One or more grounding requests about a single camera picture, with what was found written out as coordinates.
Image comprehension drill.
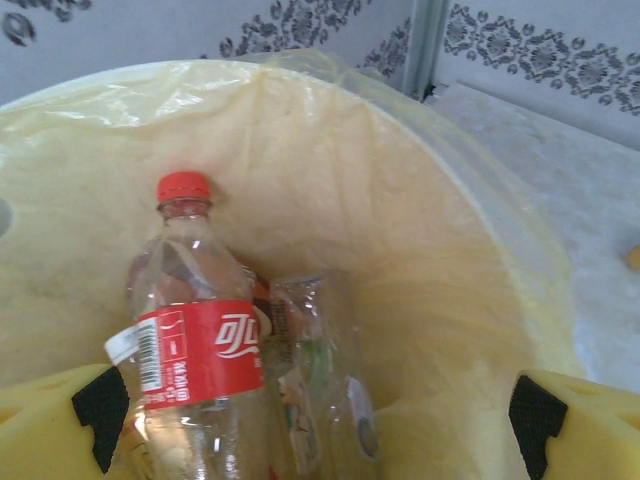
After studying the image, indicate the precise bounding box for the white bin with yellow bag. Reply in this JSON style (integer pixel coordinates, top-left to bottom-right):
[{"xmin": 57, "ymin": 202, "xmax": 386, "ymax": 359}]
[{"xmin": 0, "ymin": 47, "xmax": 591, "ymax": 480}]

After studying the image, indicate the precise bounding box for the aluminium frame post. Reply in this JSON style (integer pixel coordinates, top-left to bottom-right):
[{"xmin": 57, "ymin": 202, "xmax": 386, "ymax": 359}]
[{"xmin": 402, "ymin": 0, "xmax": 451, "ymax": 104}]

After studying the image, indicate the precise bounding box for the brown red label bottle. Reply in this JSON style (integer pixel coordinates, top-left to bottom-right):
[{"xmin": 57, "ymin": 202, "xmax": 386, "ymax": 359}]
[{"xmin": 239, "ymin": 264, "xmax": 275, "ymax": 346}]

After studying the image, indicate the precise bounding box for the flower butterfly label tea bottle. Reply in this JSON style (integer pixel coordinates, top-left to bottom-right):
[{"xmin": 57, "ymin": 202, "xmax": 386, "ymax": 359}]
[{"xmin": 319, "ymin": 279, "xmax": 384, "ymax": 466}]

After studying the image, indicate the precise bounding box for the red label cola bottle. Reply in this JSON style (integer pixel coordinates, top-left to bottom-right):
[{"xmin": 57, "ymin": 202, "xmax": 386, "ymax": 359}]
[{"xmin": 103, "ymin": 170, "xmax": 274, "ymax": 480}]

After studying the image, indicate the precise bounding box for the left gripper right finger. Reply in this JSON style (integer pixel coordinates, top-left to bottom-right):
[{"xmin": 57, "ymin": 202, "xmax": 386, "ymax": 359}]
[{"xmin": 507, "ymin": 370, "xmax": 640, "ymax": 480}]

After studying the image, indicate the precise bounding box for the crane label tea bottle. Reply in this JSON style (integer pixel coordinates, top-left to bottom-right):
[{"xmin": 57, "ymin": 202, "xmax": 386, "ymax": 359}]
[{"xmin": 267, "ymin": 273, "xmax": 351, "ymax": 479}]

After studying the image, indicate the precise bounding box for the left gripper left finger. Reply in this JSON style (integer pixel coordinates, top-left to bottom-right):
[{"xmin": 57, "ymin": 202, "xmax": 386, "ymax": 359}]
[{"xmin": 0, "ymin": 363, "xmax": 130, "ymax": 480}]

